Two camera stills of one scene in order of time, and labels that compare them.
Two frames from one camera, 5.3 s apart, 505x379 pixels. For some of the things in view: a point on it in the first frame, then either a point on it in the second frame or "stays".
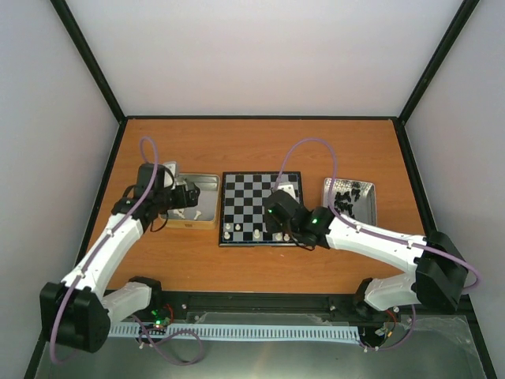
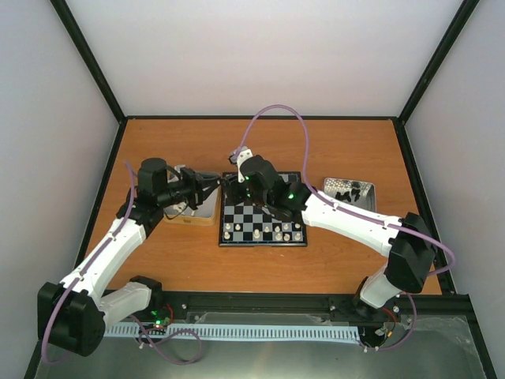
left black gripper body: (180, 202) -> (191, 188)
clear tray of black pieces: (354, 200) stays
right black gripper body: (274, 227) -> (257, 199)
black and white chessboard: (242, 200) stays
